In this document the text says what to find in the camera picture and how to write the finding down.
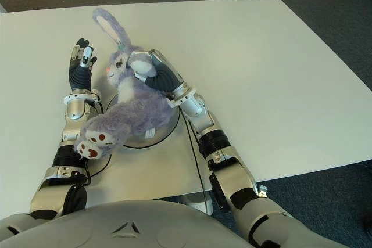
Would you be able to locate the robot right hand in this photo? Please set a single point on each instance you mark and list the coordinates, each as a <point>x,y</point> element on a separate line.
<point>167,78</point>

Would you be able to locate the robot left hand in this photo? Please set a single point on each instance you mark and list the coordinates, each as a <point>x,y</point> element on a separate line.
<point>79,78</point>

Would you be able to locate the purple plush bunny doll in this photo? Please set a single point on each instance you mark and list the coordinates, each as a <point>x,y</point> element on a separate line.
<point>139,108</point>

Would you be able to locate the robot right arm silver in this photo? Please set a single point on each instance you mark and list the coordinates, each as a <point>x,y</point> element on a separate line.
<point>229,172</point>

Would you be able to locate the robot left arm silver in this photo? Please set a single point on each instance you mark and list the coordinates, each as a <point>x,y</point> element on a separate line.
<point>72,108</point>

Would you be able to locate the white plate black rim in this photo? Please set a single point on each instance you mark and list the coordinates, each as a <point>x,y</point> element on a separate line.
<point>171,123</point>

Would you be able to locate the grey table base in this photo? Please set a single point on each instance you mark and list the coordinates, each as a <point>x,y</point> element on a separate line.
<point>194,200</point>

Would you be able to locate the grey robot torso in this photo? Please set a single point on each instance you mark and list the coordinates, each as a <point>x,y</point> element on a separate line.
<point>174,224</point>

